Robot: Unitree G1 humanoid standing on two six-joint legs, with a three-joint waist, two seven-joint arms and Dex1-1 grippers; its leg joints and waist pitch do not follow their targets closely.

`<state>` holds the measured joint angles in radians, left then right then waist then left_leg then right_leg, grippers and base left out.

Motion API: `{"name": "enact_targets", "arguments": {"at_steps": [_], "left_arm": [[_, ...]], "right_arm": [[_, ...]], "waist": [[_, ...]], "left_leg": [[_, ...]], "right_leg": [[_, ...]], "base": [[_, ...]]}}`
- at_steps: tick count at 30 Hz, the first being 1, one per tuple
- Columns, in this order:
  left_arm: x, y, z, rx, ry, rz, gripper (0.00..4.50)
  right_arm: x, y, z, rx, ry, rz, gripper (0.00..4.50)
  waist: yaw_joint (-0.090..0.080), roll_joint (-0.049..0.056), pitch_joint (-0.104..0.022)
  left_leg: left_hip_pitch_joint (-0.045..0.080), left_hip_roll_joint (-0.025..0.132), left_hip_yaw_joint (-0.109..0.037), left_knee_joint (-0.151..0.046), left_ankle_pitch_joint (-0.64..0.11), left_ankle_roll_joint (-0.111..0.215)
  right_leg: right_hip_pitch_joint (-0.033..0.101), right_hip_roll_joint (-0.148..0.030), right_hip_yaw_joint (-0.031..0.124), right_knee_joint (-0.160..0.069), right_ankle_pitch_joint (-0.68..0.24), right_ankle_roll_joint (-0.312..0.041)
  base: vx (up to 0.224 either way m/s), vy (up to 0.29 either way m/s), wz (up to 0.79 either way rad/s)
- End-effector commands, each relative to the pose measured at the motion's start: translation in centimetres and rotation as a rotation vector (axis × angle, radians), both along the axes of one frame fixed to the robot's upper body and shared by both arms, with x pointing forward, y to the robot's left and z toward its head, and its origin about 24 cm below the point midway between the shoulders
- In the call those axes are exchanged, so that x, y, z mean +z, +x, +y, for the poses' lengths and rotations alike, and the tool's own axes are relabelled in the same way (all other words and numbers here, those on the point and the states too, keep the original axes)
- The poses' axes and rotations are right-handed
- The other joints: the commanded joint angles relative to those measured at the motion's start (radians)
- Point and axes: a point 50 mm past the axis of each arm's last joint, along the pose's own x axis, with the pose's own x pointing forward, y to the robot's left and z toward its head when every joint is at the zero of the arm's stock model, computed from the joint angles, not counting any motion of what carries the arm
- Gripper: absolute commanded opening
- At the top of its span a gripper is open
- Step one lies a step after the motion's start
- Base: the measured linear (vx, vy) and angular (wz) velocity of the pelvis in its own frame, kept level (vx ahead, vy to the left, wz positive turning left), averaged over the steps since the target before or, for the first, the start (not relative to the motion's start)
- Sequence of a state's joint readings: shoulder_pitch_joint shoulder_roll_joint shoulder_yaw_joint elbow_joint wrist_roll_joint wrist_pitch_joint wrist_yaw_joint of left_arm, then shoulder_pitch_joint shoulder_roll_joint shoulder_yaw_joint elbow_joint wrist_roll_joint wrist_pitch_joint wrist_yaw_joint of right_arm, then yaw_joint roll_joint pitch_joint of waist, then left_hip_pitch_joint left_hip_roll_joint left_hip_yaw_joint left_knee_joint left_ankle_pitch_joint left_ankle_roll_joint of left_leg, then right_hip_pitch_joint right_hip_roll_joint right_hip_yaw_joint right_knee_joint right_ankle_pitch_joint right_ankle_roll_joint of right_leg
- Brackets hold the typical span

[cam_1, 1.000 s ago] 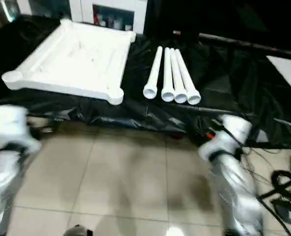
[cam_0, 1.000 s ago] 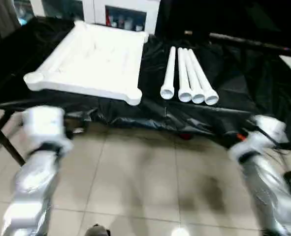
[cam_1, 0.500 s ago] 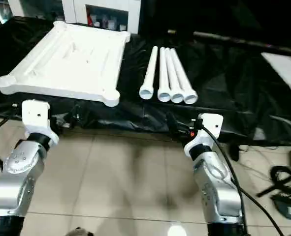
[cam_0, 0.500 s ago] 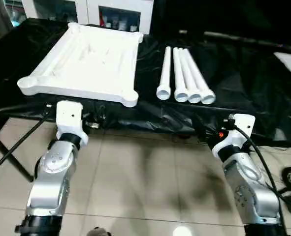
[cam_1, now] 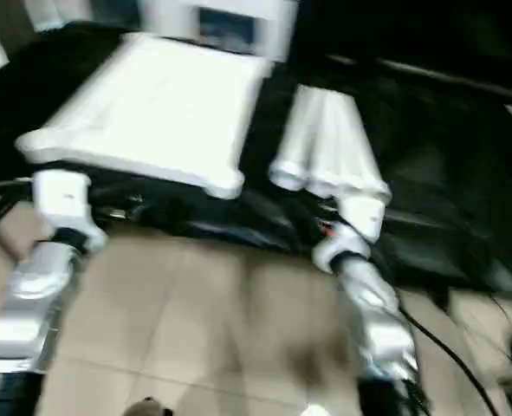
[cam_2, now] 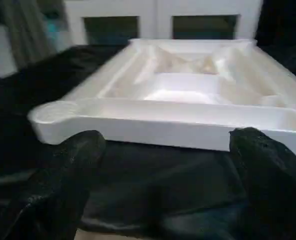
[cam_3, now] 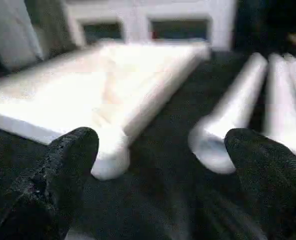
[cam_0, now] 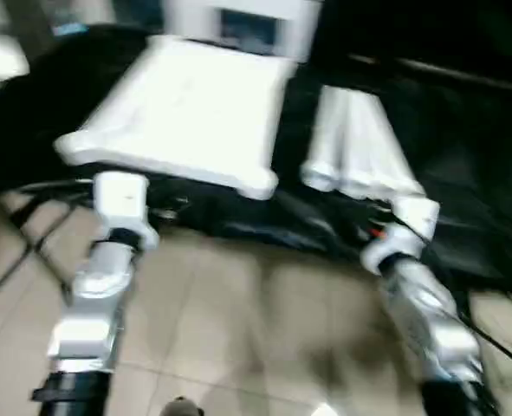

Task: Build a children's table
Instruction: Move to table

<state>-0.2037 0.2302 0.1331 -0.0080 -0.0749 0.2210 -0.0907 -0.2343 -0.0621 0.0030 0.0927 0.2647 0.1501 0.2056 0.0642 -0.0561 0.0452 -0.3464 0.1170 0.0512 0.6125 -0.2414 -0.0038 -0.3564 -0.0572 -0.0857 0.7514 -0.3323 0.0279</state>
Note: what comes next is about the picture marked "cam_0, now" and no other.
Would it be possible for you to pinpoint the white plastic table leg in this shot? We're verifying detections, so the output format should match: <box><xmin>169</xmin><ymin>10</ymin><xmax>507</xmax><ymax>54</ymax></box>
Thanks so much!
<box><xmin>346</xmin><ymin>93</ymin><xmax>395</xmax><ymax>199</ymax></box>
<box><xmin>301</xmin><ymin>85</ymin><xmax>347</xmax><ymax>192</ymax></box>
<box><xmin>363</xmin><ymin>97</ymin><xmax>428</xmax><ymax>203</ymax></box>
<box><xmin>324</xmin><ymin>88</ymin><xmax>369</xmax><ymax>196</ymax></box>

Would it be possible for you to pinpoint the white plastic table top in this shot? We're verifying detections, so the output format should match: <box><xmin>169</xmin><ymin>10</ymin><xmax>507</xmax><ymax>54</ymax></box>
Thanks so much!
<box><xmin>52</xmin><ymin>34</ymin><xmax>301</xmax><ymax>201</ymax></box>

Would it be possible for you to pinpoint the white glass-door cabinet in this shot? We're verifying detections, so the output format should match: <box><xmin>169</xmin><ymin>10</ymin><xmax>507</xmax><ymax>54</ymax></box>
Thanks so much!
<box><xmin>163</xmin><ymin>0</ymin><xmax>322</xmax><ymax>62</ymax></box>

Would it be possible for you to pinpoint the black metal stand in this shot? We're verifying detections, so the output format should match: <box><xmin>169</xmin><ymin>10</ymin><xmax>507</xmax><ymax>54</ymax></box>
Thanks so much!
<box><xmin>0</xmin><ymin>181</ymin><xmax>94</xmax><ymax>304</ymax></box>

